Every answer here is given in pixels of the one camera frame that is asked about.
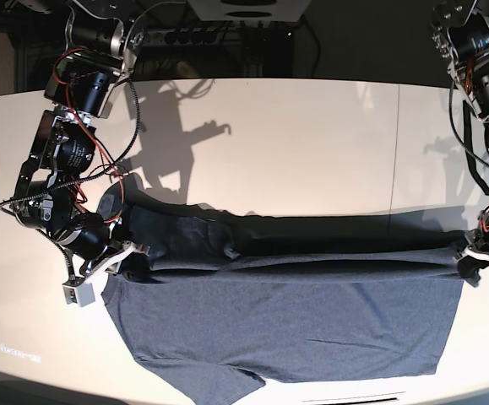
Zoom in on blue grey T-shirt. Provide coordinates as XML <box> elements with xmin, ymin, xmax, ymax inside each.
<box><xmin>102</xmin><ymin>197</ymin><xmax>464</xmax><ymax>404</ymax></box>

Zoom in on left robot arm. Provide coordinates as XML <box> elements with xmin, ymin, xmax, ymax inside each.
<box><xmin>430</xmin><ymin>1</ymin><xmax>489</xmax><ymax>286</ymax></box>

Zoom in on black power strip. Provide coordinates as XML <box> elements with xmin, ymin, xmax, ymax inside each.
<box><xmin>142</xmin><ymin>29</ymin><xmax>225</xmax><ymax>48</ymax></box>

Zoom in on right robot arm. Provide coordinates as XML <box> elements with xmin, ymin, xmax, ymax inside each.
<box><xmin>0</xmin><ymin>1</ymin><xmax>146</xmax><ymax>287</ymax></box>

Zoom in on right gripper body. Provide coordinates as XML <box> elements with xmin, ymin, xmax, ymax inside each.
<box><xmin>57</xmin><ymin>213</ymin><xmax>149</xmax><ymax>282</ymax></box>

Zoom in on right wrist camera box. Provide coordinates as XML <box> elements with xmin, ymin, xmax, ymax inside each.
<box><xmin>62</xmin><ymin>278</ymin><xmax>95</xmax><ymax>307</ymax></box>

